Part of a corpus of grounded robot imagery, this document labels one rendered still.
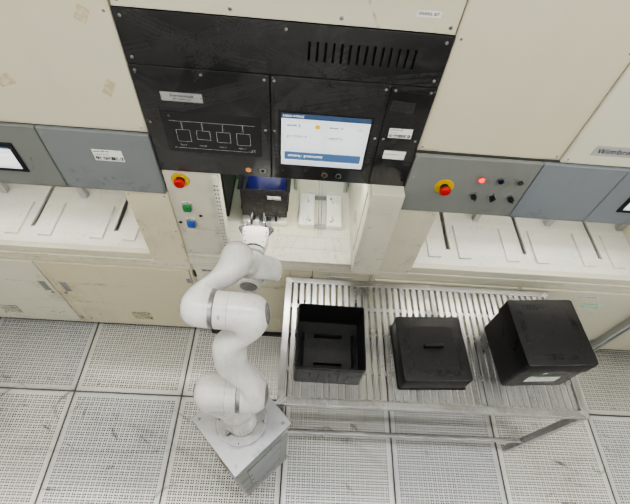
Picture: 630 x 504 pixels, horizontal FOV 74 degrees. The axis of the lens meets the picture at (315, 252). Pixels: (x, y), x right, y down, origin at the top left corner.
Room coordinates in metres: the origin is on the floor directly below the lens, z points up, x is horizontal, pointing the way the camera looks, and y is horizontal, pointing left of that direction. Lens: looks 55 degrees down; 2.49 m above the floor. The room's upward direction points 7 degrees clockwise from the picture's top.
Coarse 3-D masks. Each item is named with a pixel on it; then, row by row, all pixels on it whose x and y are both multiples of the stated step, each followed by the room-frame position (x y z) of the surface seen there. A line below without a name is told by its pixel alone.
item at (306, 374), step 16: (304, 304) 0.83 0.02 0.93; (320, 304) 0.84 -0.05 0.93; (304, 320) 0.83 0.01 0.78; (320, 320) 0.84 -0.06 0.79; (336, 320) 0.84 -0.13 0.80; (352, 320) 0.85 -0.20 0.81; (304, 336) 0.75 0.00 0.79; (320, 336) 0.76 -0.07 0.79; (336, 336) 0.77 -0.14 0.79; (352, 336) 0.78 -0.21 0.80; (304, 352) 0.69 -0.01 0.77; (320, 352) 0.70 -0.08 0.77; (336, 352) 0.70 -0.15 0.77; (352, 352) 0.70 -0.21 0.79; (304, 368) 0.56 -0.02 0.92; (320, 368) 0.57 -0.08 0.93; (336, 368) 0.57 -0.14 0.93; (352, 368) 0.64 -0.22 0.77; (352, 384) 0.58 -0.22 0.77
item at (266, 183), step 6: (252, 180) 1.41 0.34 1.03; (258, 180) 1.41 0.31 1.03; (264, 180) 1.41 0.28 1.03; (270, 180) 1.42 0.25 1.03; (276, 180) 1.42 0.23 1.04; (282, 180) 1.42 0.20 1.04; (252, 186) 1.41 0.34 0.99; (258, 186) 1.41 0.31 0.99; (264, 186) 1.41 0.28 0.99; (270, 186) 1.42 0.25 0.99; (276, 186) 1.42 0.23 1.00; (282, 186) 1.42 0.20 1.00
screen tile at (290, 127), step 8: (288, 128) 1.08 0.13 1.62; (296, 128) 1.08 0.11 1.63; (304, 128) 1.08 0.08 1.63; (312, 128) 1.08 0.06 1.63; (312, 136) 1.08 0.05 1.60; (320, 136) 1.09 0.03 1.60; (288, 144) 1.08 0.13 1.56; (296, 144) 1.08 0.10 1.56; (304, 144) 1.08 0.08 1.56; (312, 144) 1.08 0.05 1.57; (320, 144) 1.09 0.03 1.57
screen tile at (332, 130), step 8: (328, 128) 1.09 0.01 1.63; (336, 128) 1.09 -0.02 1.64; (344, 128) 1.09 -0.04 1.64; (352, 128) 1.09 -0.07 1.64; (344, 136) 1.09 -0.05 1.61; (352, 136) 1.09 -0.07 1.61; (360, 136) 1.10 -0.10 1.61; (328, 144) 1.09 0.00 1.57; (336, 144) 1.09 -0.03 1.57; (344, 144) 1.09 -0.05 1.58; (352, 144) 1.09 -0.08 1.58; (360, 144) 1.10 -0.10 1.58; (352, 152) 1.09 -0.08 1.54; (360, 152) 1.10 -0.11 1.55
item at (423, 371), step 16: (400, 320) 0.85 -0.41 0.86; (416, 320) 0.86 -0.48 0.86; (432, 320) 0.87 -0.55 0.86; (448, 320) 0.88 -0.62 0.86; (400, 336) 0.77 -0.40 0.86; (416, 336) 0.78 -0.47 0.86; (432, 336) 0.79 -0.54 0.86; (448, 336) 0.80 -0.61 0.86; (400, 352) 0.70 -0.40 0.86; (416, 352) 0.71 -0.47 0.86; (432, 352) 0.72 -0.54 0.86; (448, 352) 0.73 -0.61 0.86; (464, 352) 0.74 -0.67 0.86; (400, 368) 0.64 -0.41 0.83; (416, 368) 0.64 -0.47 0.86; (432, 368) 0.65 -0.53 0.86; (448, 368) 0.66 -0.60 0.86; (464, 368) 0.67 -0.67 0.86; (400, 384) 0.59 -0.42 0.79; (416, 384) 0.59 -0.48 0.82; (432, 384) 0.60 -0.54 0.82; (448, 384) 0.61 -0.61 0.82; (464, 384) 0.61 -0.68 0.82
